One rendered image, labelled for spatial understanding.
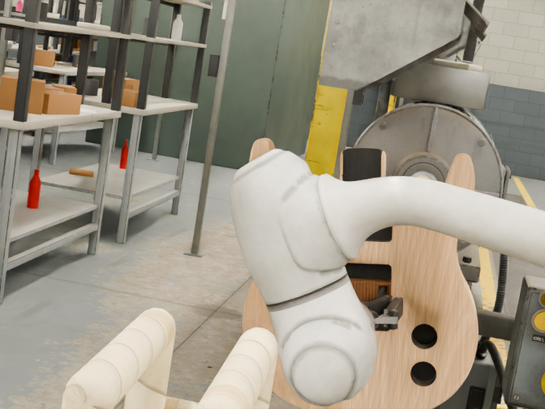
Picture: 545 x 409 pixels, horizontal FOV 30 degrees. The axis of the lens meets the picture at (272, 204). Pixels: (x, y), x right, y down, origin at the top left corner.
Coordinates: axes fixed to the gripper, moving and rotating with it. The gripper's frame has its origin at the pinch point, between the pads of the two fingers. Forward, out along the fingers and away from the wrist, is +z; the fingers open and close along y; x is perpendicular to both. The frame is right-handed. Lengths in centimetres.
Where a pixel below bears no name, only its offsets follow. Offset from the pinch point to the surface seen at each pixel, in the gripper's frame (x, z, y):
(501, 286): -4.6, 37.3, 22.7
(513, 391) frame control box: -17.7, 16.0, 24.0
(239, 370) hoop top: 12, -83, 0
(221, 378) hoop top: 12, -84, -1
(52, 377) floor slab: -84, 227, -142
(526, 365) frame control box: -13.3, 15.9, 25.9
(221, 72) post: 41, 498, -134
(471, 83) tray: 31.5, 21.9, 16.2
